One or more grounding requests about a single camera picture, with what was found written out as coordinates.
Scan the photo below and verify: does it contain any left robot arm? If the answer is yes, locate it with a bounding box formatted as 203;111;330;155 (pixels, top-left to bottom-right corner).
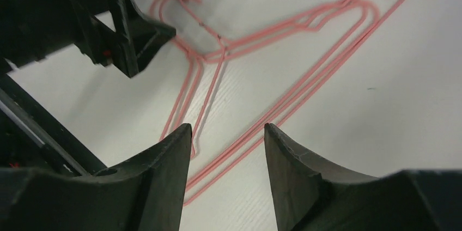
1;0;176;176

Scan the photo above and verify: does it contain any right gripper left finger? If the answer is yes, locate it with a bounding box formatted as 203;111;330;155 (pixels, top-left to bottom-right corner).
1;124;192;230

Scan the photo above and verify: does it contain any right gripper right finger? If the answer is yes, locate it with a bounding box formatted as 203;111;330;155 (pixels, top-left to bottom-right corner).
264;123;461;230

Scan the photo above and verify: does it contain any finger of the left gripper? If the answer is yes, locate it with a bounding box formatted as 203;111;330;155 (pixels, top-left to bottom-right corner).
107;0;176;78

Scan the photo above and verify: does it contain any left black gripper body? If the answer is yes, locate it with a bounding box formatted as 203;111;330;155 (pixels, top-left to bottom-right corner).
1;0;118;75

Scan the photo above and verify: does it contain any pink wire hanger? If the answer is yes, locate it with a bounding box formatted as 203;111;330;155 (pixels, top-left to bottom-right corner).
148;0;380;205
168;0;402;161
159;0;373;192

